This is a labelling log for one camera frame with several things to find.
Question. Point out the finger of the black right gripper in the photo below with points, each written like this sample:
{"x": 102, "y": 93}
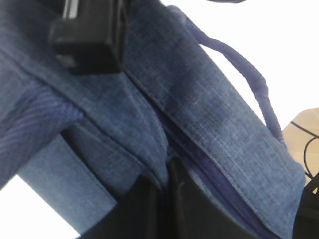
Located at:
{"x": 89, "y": 37}

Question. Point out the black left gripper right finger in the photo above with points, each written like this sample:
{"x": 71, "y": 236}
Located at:
{"x": 195, "y": 217}

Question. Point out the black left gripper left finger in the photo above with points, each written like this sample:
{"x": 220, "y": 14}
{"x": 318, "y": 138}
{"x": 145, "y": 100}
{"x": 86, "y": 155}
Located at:
{"x": 139, "y": 215}

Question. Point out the navy blue lunch bag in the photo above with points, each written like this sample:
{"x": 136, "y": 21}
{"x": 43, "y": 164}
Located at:
{"x": 82, "y": 141}

